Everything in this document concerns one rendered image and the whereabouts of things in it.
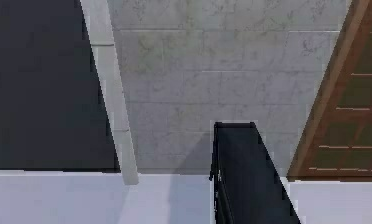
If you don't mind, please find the brown wooden room door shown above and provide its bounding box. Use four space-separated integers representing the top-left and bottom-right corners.
287 0 372 183

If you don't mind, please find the white door frame post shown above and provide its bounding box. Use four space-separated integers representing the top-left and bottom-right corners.
79 0 140 186

